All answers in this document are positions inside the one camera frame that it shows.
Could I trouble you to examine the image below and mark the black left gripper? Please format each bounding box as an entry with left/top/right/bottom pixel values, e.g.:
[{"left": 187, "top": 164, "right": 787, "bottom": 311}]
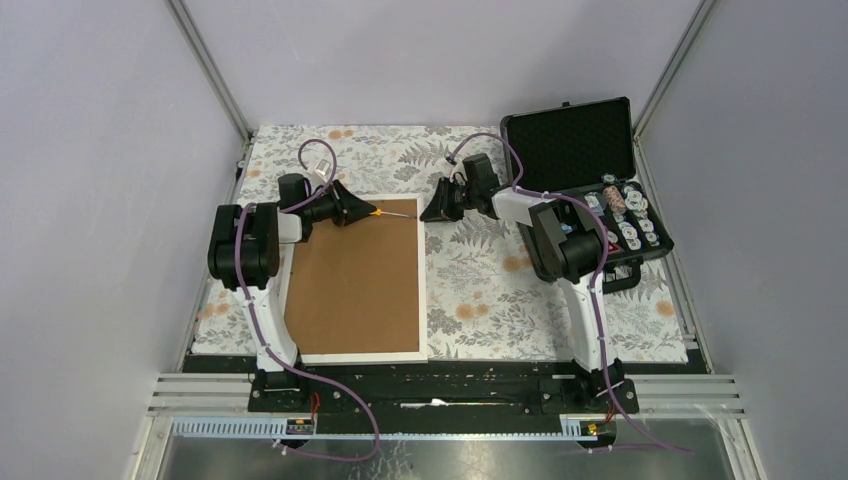
[{"left": 303, "top": 179, "right": 377, "bottom": 227}]

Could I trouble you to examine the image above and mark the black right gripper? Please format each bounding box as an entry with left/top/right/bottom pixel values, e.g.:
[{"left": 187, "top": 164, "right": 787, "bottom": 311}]
[{"left": 419, "top": 178, "right": 477, "bottom": 225}]

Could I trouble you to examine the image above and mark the yellow handled screwdriver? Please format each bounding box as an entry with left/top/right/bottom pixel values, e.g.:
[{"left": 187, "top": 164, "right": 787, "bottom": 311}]
[{"left": 369, "top": 209, "right": 418, "bottom": 219}]

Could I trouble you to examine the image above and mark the white picture frame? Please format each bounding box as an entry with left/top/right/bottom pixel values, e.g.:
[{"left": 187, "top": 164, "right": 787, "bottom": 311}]
[{"left": 281, "top": 194, "right": 428, "bottom": 366}]

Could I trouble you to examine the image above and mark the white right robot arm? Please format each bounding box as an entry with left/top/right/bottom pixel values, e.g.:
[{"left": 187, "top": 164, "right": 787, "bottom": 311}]
[{"left": 419, "top": 154, "right": 615, "bottom": 412}]

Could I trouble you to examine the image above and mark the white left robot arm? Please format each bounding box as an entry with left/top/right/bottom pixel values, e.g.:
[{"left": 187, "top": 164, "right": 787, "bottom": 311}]
[{"left": 207, "top": 173, "right": 382, "bottom": 411}]

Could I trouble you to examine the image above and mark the black poker chip case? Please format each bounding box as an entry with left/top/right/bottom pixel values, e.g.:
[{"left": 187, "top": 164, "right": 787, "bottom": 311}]
[{"left": 499, "top": 97, "right": 674, "bottom": 293}]

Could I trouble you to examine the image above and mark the brown poker chip stack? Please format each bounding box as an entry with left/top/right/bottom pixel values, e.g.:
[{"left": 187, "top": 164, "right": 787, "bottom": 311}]
[{"left": 602, "top": 185, "right": 628, "bottom": 214}]

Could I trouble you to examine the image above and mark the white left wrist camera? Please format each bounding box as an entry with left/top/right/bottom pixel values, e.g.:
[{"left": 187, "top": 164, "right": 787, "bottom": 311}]
[{"left": 311, "top": 159, "right": 335, "bottom": 183}]

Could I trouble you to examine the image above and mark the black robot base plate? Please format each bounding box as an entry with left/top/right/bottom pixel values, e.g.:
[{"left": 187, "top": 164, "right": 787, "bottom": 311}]
[{"left": 179, "top": 357, "right": 705, "bottom": 414}]

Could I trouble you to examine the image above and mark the aluminium front rail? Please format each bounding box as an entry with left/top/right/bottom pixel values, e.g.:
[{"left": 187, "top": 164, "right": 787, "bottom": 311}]
[{"left": 147, "top": 374, "right": 745, "bottom": 442}]

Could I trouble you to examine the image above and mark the grey slotted cable duct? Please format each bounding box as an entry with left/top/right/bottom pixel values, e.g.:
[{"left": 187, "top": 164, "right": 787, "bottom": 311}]
[{"left": 170, "top": 415, "right": 601, "bottom": 443}]

